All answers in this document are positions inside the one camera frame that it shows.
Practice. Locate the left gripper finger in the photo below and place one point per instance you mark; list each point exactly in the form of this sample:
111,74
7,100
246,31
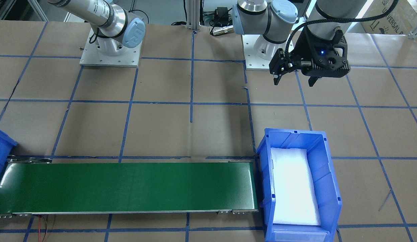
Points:
312,81
276,79

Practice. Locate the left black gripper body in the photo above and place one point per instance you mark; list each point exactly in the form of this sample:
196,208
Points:
310,47

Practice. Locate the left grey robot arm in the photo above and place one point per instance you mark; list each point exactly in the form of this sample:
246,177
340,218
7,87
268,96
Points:
277,17

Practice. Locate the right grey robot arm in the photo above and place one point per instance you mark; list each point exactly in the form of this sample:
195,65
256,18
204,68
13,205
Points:
110,19

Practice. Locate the black power adapter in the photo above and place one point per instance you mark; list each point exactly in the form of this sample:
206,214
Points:
221,14

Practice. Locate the cardboard box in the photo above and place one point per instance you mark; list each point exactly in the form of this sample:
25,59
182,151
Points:
400,21

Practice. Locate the white foam pad bin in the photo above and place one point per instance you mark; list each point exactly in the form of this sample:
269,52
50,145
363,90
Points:
296,202

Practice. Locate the green conveyor belt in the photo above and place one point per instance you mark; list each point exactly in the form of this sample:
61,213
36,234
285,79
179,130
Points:
59,188

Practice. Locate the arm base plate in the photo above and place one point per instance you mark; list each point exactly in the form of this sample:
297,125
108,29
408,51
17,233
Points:
258,51
109,53

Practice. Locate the aluminium frame post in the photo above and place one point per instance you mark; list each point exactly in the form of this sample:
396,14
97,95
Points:
193,14

